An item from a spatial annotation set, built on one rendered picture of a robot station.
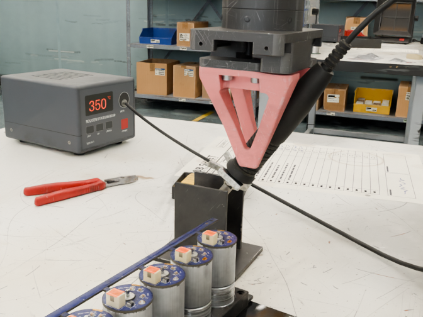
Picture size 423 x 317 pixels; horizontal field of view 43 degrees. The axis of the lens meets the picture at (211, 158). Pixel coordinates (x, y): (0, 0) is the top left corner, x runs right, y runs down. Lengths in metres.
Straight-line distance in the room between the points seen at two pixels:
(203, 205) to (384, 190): 0.28
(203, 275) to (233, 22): 0.17
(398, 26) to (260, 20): 2.93
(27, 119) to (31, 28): 5.27
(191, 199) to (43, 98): 0.38
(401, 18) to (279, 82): 2.94
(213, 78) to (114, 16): 5.11
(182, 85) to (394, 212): 4.21
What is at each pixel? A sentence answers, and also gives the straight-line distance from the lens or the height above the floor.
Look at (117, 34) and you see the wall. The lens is 5.47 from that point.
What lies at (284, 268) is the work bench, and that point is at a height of 0.75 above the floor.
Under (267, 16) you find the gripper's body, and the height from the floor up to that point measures 0.95.
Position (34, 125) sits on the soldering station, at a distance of 0.77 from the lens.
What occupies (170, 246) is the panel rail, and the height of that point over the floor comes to 0.81.
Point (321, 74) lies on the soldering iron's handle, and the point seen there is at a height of 0.91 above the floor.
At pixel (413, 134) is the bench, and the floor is 0.48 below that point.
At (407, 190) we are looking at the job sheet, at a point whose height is 0.75.
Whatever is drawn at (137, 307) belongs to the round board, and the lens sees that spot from 0.27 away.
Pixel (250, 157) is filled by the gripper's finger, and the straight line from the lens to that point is 0.39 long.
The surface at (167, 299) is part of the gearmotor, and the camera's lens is 0.29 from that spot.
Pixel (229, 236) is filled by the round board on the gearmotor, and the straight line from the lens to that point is 0.34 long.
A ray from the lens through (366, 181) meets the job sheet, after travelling 0.67.
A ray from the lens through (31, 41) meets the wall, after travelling 6.06.
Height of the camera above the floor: 0.95
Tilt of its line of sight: 16 degrees down
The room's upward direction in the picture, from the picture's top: 2 degrees clockwise
